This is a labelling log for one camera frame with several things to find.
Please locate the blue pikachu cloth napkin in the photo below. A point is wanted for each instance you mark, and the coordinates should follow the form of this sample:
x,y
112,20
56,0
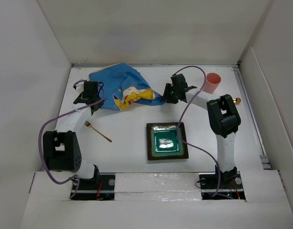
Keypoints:
x,y
123,86

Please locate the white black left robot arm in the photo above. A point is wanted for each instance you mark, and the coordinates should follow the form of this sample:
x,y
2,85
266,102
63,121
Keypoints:
x,y
58,143

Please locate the gold spoon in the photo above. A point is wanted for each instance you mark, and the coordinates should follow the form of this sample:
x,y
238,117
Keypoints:
x,y
237,101

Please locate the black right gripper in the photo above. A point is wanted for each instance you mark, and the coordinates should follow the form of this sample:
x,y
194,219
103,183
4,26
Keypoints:
x,y
166,95

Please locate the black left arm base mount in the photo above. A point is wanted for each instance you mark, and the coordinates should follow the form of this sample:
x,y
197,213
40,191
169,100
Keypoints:
x,y
99,188

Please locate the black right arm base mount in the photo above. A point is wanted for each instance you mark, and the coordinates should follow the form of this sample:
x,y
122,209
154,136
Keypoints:
x,y
229,186

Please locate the gold fork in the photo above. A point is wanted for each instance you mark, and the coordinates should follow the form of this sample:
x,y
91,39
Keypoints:
x,y
89,125

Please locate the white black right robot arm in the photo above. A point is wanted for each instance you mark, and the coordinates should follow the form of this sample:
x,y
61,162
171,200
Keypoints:
x,y
224,118

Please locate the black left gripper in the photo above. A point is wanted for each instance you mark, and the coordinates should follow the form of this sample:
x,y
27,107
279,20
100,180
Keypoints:
x,y
99,105

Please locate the square green black plate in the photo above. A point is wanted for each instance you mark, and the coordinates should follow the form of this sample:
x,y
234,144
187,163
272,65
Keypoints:
x,y
165,141

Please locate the pink plastic cup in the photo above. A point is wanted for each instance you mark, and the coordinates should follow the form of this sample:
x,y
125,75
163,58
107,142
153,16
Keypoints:
x,y
212,82

